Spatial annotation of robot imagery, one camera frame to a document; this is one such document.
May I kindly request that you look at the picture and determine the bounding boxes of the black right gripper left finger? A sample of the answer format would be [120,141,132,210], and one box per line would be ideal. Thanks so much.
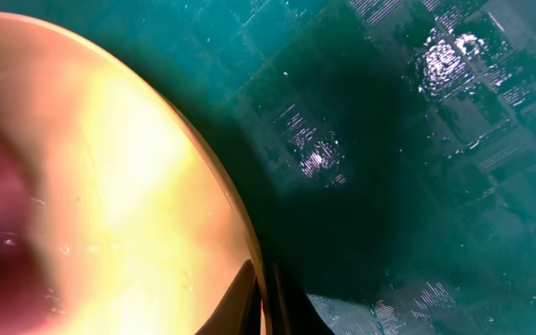
[195,260,261,335]

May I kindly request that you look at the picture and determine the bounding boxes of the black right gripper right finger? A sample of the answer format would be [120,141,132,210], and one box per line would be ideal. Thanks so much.
[267,262,334,335]

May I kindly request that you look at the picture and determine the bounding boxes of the yellow green plate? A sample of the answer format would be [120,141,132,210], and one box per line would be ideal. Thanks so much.
[0,12,265,334]

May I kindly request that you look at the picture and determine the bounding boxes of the pink and black sponge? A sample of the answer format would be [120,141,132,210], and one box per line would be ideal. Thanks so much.
[0,135,53,334]

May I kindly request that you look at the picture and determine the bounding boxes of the teal plastic tray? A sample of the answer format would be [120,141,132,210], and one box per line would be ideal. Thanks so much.
[0,0,536,334]

